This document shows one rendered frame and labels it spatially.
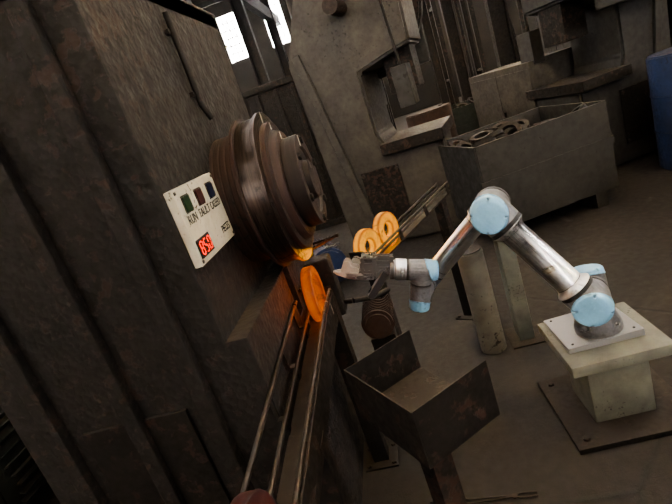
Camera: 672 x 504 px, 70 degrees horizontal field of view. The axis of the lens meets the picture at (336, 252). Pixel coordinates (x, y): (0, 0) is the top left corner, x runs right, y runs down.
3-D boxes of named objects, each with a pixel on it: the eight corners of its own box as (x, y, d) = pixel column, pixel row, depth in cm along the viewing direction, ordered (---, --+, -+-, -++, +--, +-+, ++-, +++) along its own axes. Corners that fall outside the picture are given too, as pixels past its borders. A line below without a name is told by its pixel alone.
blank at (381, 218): (367, 222, 209) (373, 221, 207) (385, 206, 219) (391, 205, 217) (380, 253, 215) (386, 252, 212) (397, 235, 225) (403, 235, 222)
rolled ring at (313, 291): (313, 257, 166) (304, 260, 166) (306, 277, 148) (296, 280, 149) (330, 305, 171) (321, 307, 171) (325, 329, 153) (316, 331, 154)
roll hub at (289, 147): (306, 238, 139) (272, 143, 131) (317, 214, 166) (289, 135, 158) (324, 232, 138) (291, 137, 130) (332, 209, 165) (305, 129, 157)
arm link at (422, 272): (438, 286, 166) (440, 263, 163) (406, 286, 167) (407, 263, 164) (435, 277, 173) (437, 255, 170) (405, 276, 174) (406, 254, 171)
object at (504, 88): (524, 156, 594) (505, 65, 563) (591, 157, 490) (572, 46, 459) (487, 170, 585) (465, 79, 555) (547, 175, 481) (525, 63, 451)
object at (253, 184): (278, 289, 134) (214, 123, 121) (302, 240, 179) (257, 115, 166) (300, 283, 133) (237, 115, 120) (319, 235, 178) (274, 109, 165)
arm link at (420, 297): (434, 302, 179) (436, 275, 175) (427, 316, 169) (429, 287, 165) (413, 298, 182) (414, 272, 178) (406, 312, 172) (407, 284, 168)
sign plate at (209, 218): (195, 269, 109) (162, 194, 104) (228, 236, 133) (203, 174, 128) (204, 266, 108) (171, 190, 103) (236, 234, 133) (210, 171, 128)
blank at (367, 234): (347, 240, 199) (354, 239, 197) (367, 222, 209) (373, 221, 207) (361, 271, 204) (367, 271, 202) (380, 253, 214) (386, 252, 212)
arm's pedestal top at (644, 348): (625, 310, 180) (623, 301, 179) (678, 353, 150) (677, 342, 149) (538, 332, 185) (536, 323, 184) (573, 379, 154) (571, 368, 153)
